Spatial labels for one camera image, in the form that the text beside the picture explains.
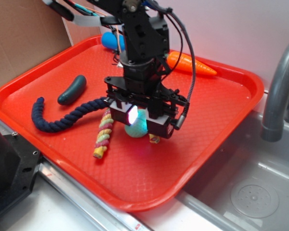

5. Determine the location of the orange toy carrot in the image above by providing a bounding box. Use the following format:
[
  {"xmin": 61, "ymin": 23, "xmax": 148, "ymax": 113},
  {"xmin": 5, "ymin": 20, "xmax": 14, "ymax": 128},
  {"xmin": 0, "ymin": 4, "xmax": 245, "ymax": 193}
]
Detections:
[{"xmin": 167, "ymin": 51, "xmax": 217, "ymax": 76}]

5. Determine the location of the brown cardboard panel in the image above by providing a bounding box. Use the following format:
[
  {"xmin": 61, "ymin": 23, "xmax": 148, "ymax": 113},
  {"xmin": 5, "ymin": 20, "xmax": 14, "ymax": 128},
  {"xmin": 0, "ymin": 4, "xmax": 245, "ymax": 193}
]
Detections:
[{"xmin": 0, "ymin": 0, "xmax": 100, "ymax": 87}]

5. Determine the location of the dark green toy cucumber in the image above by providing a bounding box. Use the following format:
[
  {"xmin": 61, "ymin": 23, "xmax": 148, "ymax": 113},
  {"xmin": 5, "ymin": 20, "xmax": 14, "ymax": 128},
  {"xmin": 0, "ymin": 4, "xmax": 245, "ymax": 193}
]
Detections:
[{"xmin": 57, "ymin": 75, "xmax": 87, "ymax": 105}]

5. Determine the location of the navy blue rope toy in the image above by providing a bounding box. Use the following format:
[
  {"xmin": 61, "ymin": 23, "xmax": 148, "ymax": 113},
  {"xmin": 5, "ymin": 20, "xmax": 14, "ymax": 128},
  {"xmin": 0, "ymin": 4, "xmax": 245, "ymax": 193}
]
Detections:
[{"xmin": 31, "ymin": 97, "xmax": 108, "ymax": 133}]

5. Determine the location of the multicolour twisted rope toy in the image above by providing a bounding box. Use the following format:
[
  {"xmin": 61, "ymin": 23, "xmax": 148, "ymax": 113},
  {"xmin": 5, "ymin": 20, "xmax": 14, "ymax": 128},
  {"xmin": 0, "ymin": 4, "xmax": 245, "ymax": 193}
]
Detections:
[{"xmin": 93, "ymin": 109, "xmax": 160, "ymax": 159}]

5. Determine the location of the green rubber ball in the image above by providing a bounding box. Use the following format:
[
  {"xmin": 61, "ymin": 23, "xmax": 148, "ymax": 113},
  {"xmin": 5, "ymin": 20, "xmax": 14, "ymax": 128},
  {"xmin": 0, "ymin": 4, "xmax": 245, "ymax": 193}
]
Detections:
[{"xmin": 124, "ymin": 109, "xmax": 148, "ymax": 138}]

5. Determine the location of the black braided cable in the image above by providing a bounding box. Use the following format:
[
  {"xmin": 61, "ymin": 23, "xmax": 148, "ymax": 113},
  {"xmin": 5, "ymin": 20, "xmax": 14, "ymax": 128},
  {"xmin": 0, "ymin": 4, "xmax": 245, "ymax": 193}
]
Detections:
[{"xmin": 144, "ymin": 0, "xmax": 197, "ymax": 130}]

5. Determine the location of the blue toy bottle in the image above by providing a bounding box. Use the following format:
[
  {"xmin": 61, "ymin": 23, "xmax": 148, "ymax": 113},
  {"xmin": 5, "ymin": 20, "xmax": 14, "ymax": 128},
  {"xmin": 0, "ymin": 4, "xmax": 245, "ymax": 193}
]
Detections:
[{"xmin": 101, "ymin": 32, "xmax": 125, "ymax": 51}]

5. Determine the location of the round sink drain cover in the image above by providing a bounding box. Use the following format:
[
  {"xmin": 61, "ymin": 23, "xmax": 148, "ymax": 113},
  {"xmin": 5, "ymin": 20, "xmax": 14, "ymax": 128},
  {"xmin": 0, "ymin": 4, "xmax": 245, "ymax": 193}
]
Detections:
[{"xmin": 230, "ymin": 183, "xmax": 279, "ymax": 218}]

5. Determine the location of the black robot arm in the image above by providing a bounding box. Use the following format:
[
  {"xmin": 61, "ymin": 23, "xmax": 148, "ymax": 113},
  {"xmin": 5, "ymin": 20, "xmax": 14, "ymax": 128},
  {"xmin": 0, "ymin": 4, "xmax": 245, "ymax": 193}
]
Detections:
[{"xmin": 45, "ymin": 0, "xmax": 189, "ymax": 139}]

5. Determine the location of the red plastic tray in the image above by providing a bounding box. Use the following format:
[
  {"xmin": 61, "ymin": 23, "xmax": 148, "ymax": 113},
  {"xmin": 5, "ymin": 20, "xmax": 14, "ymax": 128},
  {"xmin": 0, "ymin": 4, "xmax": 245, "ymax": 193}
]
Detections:
[{"xmin": 0, "ymin": 36, "xmax": 264, "ymax": 212}]

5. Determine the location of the grey plastic sink basin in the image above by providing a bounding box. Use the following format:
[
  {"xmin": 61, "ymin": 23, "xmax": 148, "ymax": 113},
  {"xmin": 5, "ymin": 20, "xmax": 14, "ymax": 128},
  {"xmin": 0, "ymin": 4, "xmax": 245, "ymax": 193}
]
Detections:
[{"xmin": 177, "ymin": 112, "xmax": 289, "ymax": 231}]

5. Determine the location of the grey sink faucet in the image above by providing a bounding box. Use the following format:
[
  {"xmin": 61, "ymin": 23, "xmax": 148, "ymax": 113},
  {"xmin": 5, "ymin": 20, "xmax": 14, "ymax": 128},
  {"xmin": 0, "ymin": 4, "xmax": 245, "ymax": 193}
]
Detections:
[{"xmin": 261, "ymin": 45, "xmax": 289, "ymax": 142}]

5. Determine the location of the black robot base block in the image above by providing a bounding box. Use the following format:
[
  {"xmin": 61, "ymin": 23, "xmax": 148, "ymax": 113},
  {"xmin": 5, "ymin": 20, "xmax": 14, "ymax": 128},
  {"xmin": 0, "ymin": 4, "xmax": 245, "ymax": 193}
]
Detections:
[{"xmin": 0, "ymin": 132, "xmax": 41, "ymax": 216}]

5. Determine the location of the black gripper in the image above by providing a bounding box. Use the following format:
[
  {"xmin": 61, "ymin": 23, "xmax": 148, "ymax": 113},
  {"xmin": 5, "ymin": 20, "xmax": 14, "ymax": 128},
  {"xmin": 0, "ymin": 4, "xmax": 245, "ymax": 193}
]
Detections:
[{"xmin": 105, "ymin": 57, "xmax": 189, "ymax": 139}]

